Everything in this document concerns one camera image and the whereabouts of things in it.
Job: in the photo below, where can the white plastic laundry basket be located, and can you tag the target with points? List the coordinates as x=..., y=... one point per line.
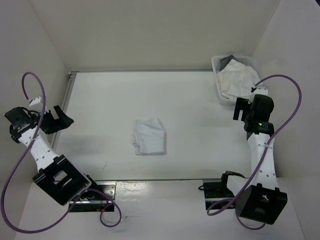
x=216, y=64

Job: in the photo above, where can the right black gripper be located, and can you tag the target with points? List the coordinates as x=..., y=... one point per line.
x=242, y=104

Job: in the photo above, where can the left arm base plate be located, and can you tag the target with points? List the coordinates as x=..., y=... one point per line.
x=91, y=201

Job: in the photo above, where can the dark garment in basket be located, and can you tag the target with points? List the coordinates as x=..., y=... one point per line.
x=225, y=61

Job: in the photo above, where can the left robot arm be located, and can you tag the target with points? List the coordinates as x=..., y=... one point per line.
x=56, y=176

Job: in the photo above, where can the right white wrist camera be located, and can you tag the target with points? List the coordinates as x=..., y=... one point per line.
x=259, y=90

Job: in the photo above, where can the white skirt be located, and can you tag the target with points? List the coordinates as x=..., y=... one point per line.
x=237, y=80
x=148, y=137

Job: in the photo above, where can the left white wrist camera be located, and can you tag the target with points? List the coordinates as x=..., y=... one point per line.
x=36, y=103

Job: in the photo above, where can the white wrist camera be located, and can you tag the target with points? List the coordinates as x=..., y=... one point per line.
x=259, y=90
x=36, y=103

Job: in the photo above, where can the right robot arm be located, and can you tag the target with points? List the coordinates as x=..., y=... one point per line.
x=259, y=197

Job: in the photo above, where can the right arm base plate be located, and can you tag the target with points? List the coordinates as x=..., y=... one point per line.
x=214, y=191

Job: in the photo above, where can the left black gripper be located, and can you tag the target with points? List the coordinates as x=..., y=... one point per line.
x=57, y=124

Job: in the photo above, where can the white skirt in basket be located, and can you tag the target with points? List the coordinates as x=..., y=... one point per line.
x=237, y=80

